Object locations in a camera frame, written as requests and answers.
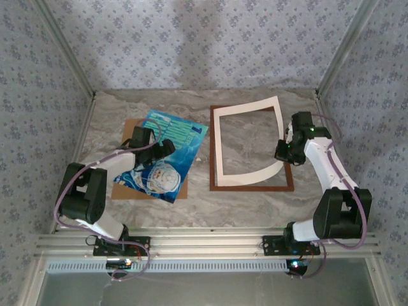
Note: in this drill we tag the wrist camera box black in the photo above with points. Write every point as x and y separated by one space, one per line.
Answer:
303 119
141 135

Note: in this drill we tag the blue printed poster photo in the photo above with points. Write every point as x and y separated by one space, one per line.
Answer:
178 165

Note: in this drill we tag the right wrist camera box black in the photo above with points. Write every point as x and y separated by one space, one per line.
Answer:
303 119

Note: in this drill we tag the aluminium corner post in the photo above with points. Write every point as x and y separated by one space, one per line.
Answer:
70 54
344 44

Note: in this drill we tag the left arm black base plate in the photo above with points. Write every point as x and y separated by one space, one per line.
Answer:
141 243

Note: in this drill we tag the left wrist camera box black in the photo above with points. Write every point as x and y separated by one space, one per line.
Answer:
141 135

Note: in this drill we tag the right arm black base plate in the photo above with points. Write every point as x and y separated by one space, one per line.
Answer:
271 245

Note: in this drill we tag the white paper mat border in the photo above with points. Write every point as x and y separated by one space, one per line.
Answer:
218 146

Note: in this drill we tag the dark brown wooden picture frame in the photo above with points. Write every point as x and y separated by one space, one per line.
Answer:
252 188

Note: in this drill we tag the brown fibreboard backing board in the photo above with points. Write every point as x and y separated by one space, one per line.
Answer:
127 192

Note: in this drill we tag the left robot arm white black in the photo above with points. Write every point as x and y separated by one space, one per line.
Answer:
83 197

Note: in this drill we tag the aluminium mounting rail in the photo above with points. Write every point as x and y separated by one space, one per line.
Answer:
207 243

